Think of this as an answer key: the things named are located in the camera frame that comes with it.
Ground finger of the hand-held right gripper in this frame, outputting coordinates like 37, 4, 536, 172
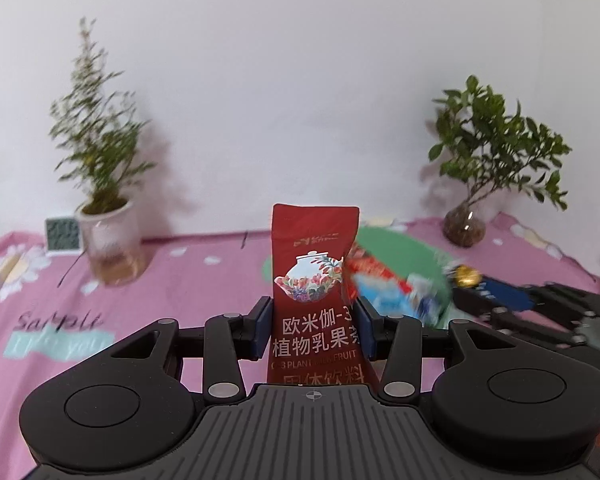
489, 309, 586, 349
452, 275, 600, 316

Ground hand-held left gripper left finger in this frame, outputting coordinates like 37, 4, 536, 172
105, 296, 272, 404

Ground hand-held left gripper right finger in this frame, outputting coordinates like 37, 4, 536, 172
356, 295, 526, 404

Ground gold foil chocolate ball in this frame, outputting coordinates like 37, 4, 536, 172
452, 264, 484, 289

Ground dark red teapot-print sachet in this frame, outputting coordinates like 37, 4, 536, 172
269, 203, 381, 387

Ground green plastic bowl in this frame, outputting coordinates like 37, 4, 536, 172
262, 225, 456, 331

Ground blue white snack packet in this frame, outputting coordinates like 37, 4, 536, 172
359, 272, 449, 329

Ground red packet with white letters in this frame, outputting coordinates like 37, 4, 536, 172
347, 254, 414, 294

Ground pink printed tablecloth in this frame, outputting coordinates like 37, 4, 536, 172
0, 212, 600, 413

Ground leafy plant in glass vase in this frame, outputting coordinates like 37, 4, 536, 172
427, 75, 574, 249

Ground white digital clock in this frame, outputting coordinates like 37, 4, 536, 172
44, 217, 86, 257

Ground left potted plant glass jar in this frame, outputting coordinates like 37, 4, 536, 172
47, 17, 157, 287

